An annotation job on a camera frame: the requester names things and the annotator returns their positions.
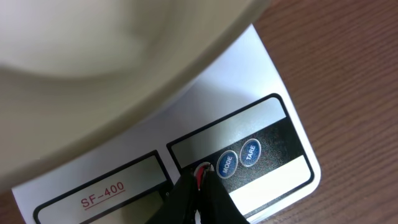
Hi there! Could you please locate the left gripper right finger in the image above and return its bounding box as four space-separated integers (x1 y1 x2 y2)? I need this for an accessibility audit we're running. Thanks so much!
198 170 249 224

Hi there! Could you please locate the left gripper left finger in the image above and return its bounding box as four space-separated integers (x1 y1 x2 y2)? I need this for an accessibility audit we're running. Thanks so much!
146 172 198 224

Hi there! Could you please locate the white digital kitchen scale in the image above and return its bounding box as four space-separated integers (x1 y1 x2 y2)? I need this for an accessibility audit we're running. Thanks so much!
12 27 321 223

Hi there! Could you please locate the white ceramic bowl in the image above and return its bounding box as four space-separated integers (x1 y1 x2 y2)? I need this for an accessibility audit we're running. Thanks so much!
1 0 269 191

